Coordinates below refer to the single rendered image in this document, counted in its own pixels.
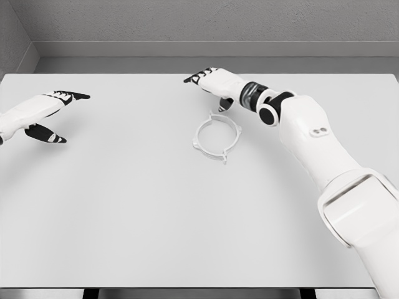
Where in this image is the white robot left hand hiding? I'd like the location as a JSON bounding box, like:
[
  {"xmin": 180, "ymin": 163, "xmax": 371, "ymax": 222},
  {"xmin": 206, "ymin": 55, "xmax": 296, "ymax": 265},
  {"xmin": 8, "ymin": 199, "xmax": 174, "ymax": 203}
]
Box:
[{"xmin": 6, "ymin": 90, "xmax": 91, "ymax": 145}]

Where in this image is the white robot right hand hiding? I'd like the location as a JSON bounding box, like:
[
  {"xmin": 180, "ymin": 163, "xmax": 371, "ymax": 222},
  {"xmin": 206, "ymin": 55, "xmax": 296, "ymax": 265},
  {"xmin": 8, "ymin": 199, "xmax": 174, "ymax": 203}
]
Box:
[{"xmin": 183, "ymin": 66, "xmax": 244, "ymax": 112}]

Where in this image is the white round pipe clamp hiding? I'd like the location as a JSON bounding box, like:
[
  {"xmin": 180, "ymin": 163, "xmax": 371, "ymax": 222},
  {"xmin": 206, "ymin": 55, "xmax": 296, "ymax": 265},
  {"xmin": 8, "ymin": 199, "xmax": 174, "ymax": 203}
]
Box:
[{"xmin": 191, "ymin": 110, "xmax": 244, "ymax": 165}]

